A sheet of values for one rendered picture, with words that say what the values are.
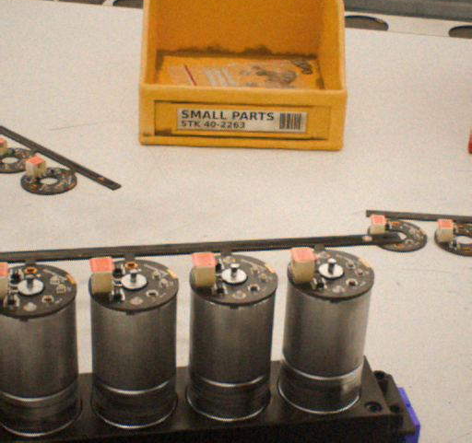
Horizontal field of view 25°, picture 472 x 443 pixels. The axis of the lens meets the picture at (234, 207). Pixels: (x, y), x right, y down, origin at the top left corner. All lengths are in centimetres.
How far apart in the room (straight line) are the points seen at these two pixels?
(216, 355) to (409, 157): 24
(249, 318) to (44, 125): 26
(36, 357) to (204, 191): 20
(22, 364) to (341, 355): 9
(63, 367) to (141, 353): 2
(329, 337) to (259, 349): 2
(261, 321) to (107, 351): 4
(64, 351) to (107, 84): 30
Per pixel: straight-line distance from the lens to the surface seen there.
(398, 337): 39
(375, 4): 266
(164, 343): 30
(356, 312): 30
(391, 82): 60
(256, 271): 30
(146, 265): 30
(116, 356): 29
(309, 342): 30
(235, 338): 29
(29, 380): 30
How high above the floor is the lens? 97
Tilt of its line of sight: 29 degrees down
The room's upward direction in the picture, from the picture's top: 3 degrees clockwise
